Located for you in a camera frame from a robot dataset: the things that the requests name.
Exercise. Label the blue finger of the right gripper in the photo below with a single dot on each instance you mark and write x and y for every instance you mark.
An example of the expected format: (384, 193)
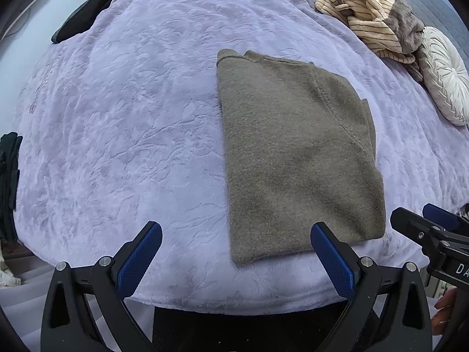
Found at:
(413, 226)
(441, 217)

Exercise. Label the dark folded cloth on bed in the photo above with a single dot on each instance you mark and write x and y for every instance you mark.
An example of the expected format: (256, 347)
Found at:
(80, 20)

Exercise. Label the wall mounted monitor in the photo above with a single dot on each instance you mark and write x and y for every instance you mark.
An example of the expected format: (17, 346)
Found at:
(17, 15)

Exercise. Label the person's right hand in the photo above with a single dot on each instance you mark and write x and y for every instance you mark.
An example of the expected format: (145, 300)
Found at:
(444, 307)

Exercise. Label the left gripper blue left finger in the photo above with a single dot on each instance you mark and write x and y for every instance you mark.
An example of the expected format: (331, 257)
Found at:
(114, 279)

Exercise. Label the dark green hanging garment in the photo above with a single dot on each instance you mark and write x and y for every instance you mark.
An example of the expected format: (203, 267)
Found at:
(10, 173)

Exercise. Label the white round pleated pillow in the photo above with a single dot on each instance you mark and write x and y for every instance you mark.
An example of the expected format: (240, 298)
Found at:
(445, 75)

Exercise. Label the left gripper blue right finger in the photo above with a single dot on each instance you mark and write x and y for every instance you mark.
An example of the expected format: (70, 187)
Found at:
(355, 279)

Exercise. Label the grey fuzzy garment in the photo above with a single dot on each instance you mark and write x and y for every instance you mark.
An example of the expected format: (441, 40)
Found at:
(406, 29)

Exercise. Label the brown knit sweater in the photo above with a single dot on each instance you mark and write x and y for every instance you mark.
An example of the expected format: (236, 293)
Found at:
(300, 148)

